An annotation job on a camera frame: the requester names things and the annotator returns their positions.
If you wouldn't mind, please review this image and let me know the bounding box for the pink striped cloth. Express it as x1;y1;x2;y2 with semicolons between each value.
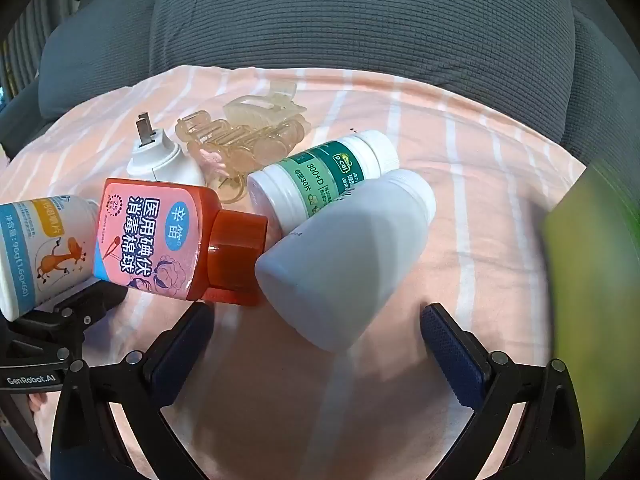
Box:
0;65;601;480

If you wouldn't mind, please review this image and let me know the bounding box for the pale translucent hair claw clip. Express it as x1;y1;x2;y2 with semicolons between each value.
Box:
222;79;308;128

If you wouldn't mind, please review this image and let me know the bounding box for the white plug-in vaporiser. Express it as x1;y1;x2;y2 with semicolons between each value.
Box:
126;111;207;187

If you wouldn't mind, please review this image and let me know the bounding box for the orange bottle with pink label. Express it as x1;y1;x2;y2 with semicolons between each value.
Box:
94;177;268;307

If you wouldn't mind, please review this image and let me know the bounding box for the amber hair claw clip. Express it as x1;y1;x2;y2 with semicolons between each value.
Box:
175;110;311;206

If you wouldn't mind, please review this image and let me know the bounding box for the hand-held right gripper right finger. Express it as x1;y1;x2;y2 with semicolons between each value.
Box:
420;302;586;480

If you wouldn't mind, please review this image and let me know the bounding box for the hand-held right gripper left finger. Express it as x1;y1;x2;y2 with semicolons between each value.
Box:
50;300;216;480

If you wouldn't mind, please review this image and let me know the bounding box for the plain white plastic bottle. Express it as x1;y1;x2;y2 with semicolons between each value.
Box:
255;169;437;352

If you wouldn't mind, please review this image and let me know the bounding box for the green cardboard box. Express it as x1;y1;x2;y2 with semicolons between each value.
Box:
542;157;640;411

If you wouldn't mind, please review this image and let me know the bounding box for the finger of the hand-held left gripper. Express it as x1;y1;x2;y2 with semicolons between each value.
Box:
46;281;129;332

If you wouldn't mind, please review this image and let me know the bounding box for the grey sofa back cushion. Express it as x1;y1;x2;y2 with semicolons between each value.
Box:
37;0;161;121
560;0;640;171
150;0;576;98

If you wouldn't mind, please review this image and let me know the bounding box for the white bottle with giraffe label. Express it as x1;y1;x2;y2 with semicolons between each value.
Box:
0;194;101;321

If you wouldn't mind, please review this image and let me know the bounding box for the white bottle with green label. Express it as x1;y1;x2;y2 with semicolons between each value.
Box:
247;130;399;233

